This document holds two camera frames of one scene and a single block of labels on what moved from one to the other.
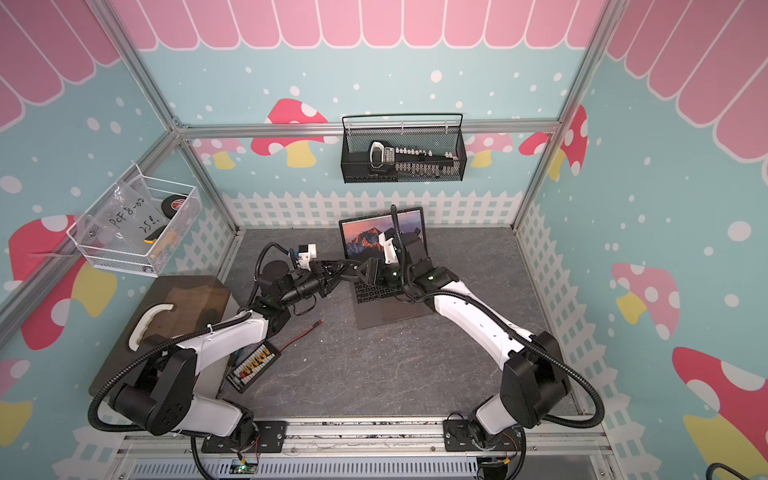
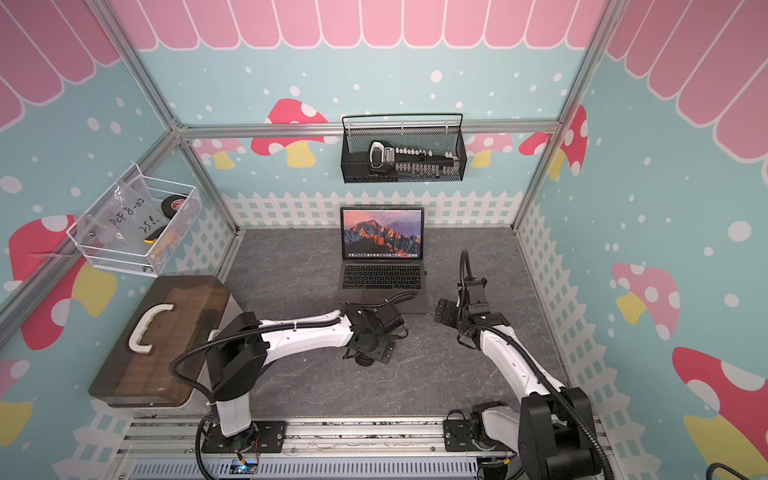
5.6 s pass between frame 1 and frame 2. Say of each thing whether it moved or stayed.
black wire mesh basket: stayed
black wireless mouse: moved
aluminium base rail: stayed
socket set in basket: stayed
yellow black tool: stayed
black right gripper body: moved
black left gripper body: moved
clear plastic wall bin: stayed
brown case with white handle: stayed
